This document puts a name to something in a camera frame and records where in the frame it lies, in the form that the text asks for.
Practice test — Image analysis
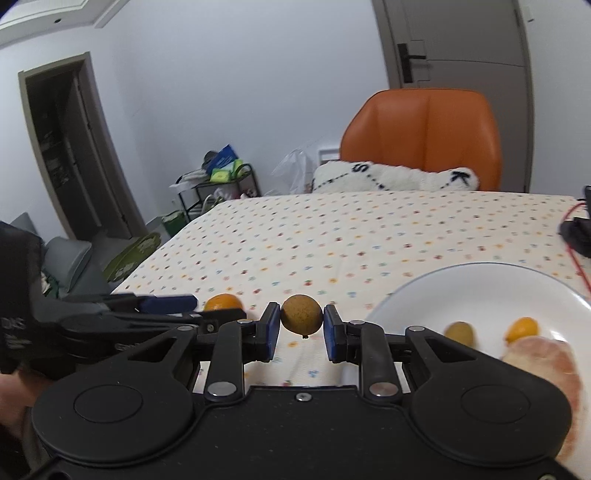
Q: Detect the large orange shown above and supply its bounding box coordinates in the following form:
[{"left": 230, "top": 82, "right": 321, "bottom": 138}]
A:
[{"left": 204, "top": 293, "right": 243, "bottom": 311}]

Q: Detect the brown kiwi fruit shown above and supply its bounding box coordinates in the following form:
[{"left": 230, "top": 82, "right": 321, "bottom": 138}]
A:
[{"left": 280, "top": 294, "right": 322, "bottom": 337}]

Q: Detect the small orange kumquat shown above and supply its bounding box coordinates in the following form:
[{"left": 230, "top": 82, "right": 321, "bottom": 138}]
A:
[{"left": 504, "top": 317, "right": 540, "bottom": 344}]

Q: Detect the pomelo segment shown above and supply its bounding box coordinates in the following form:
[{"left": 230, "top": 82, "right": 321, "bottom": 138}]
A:
[{"left": 502, "top": 336, "right": 587, "bottom": 462}]

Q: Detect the person left hand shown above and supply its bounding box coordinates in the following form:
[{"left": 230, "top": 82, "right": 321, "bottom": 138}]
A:
[{"left": 0, "top": 369, "right": 52, "bottom": 439}]

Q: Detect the grey sofa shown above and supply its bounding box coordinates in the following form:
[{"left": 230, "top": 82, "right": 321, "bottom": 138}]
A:
[{"left": 1, "top": 214, "right": 110, "bottom": 309}]

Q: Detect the green bag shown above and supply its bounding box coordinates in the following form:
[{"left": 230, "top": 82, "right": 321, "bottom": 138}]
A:
[{"left": 161, "top": 210, "right": 187, "bottom": 238}]

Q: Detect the dotted tablecloth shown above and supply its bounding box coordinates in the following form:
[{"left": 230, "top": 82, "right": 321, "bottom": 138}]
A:
[{"left": 110, "top": 188, "right": 591, "bottom": 388}]

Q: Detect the black metal shelf rack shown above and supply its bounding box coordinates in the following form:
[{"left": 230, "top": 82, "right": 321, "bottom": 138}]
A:
[{"left": 170, "top": 160, "right": 262, "bottom": 222}]

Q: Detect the white ceramic plate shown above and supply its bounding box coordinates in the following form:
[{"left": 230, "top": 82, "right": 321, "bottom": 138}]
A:
[{"left": 362, "top": 261, "right": 591, "bottom": 467}]

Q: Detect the white fluffy cushion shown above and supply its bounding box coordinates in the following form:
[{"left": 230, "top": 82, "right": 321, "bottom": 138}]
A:
[{"left": 311, "top": 161, "right": 480, "bottom": 193}]

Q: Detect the clear plastic bag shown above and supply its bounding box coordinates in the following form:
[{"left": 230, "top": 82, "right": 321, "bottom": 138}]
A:
[{"left": 271, "top": 149, "right": 320, "bottom": 195}]

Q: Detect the dark doorway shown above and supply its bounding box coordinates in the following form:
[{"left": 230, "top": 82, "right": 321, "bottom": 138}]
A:
[{"left": 18, "top": 52, "right": 147, "bottom": 240}]

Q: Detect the orange leather chair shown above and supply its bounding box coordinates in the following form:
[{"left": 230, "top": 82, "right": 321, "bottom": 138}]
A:
[{"left": 339, "top": 89, "right": 503, "bottom": 191}]

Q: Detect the black phone stand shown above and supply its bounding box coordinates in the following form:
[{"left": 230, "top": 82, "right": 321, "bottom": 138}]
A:
[{"left": 559, "top": 185, "right": 591, "bottom": 258}]

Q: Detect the grey door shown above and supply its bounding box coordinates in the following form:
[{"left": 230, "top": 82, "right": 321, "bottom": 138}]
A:
[{"left": 373, "top": 0, "right": 534, "bottom": 192}]

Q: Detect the red cable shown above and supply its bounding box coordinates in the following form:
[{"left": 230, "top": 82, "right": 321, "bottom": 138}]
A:
[{"left": 559, "top": 200, "right": 591, "bottom": 296}]

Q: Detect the black door handle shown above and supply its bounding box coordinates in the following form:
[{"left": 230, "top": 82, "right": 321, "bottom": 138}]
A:
[{"left": 397, "top": 43, "right": 427, "bottom": 84}]

